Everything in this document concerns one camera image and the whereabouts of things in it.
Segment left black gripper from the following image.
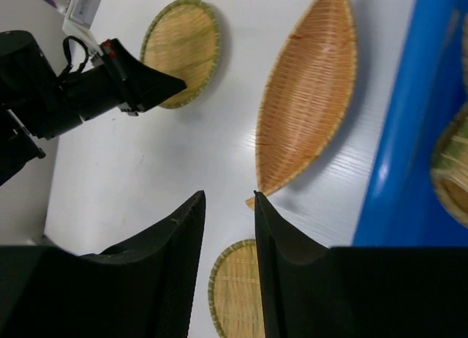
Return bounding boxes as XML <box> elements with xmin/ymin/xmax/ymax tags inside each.
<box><xmin>1</xmin><ymin>30</ymin><xmax>186</xmax><ymax>184</ymax></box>

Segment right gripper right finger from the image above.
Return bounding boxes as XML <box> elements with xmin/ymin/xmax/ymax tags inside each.
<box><xmin>254</xmin><ymin>192</ymin><xmax>467</xmax><ymax>337</ymax></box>

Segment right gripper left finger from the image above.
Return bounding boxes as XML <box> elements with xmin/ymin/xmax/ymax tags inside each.
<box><xmin>1</xmin><ymin>191</ymin><xmax>205</xmax><ymax>337</ymax></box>

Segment round bamboo tray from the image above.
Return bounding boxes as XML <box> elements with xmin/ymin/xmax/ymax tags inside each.
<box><xmin>208</xmin><ymin>239</ymin><xmax>265</xmax><ymax>338</ymax></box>
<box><xmin>140</xmin><ymin>0</ymin><xmax>220</xmax><ymax>109</ymax></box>

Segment boat-shaped orange woven basket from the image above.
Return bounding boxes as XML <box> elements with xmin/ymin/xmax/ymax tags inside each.
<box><xmin>255</xmin><ymin>0</ymin><xmax>358</xmax><ymax>195</ymax></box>

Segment trapezoid yellow bamboo tray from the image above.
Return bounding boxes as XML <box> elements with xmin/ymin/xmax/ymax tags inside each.
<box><xmin>430</xmin><ymin>104</ymin><xmax>467</xmax><ymax>227</ymax></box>

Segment blue plastic bin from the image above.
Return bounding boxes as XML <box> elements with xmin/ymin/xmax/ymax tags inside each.
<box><xmin>352</xmin><ymin>0</ymin><xmax>467</xmax><ymax>247</ymax></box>

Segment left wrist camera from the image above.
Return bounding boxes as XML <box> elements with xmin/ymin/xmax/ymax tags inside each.
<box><xmin>62</xmin><ymin>0</ymin><xmax>101</xmax><ymax>39</ymax></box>

